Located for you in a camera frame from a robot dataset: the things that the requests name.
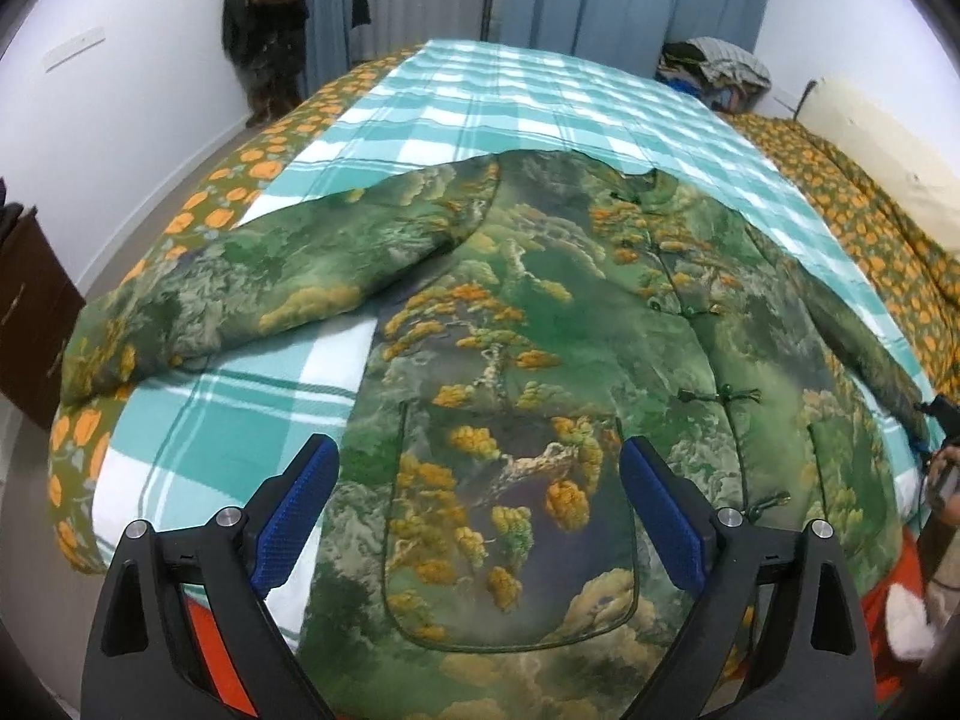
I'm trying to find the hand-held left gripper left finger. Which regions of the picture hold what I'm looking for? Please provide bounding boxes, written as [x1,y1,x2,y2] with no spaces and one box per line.
[81,433,342,720]

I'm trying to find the white fluffy slipper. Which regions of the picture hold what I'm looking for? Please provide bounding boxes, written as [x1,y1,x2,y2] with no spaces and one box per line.
[885,585,940,662]

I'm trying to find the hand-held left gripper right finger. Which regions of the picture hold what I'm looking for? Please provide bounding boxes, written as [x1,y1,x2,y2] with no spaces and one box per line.
[621,435,878,720]

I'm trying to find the person's red clothing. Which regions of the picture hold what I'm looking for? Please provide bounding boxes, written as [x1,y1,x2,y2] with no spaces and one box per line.
[187,525,960,720]

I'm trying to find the dark hanging coats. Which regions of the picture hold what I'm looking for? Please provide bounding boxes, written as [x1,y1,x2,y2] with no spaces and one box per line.
[221,0,320,128]

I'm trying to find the white wall strip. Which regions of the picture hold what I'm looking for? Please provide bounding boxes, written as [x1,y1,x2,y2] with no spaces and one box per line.
[43,26,106,74]

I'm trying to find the teal white checked blanket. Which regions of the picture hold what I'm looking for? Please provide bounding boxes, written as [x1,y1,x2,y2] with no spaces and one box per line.
[101,37,947,653]

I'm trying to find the brown wooden cabinet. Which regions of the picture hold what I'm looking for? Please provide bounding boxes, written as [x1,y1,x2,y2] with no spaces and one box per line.
[0,202,87,410]

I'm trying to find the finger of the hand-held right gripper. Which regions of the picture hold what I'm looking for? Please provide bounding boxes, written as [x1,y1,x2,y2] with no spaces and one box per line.
[919,394,960,437]

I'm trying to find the dark cloth on cabinet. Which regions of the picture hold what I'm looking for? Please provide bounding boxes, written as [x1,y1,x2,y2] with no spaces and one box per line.
[0,178,25,241]

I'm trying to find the cream pillow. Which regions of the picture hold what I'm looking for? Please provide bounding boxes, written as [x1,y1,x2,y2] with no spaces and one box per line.
[795,76,960,256]

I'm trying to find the pile of clothes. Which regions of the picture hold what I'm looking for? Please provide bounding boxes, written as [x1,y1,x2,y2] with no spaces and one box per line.
[656,36,773,113]

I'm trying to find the green landscape print padded jacket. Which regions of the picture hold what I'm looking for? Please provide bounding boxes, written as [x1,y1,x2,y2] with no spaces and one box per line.
[60,148,935,720]

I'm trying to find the orange flower print bedsheet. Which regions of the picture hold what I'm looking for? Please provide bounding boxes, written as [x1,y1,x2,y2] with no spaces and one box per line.
[46,49,960,578]

